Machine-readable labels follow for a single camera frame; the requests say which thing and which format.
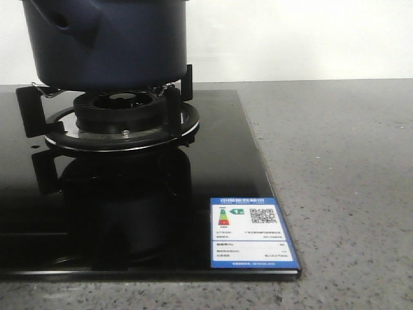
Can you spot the right burner with pot support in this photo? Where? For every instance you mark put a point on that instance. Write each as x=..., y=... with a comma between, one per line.
x=112, y=122

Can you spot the dark blue cooking pot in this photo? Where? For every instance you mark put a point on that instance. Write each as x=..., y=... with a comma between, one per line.
x=107, y=45

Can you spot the blue energy label sticker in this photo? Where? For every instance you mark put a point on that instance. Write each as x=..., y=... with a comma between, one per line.
x=250, y=233

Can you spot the black glass gas cooktop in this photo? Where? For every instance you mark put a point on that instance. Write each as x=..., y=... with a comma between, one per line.
x=142, y=216

